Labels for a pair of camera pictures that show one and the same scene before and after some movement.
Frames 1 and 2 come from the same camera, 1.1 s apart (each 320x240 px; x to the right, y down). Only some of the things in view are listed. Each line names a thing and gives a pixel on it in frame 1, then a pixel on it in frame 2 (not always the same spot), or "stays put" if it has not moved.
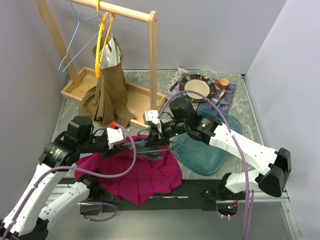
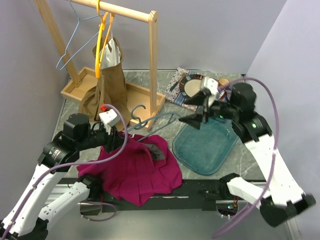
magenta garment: (133, 171) stays put
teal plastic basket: (198, 157) stays put
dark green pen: (173, 86) stays put
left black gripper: (111, 151) to (114, 139)
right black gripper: (154, 138) to (194, 120)
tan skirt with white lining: (106, 101) stays put
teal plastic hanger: (144, 142) to (142, 124)
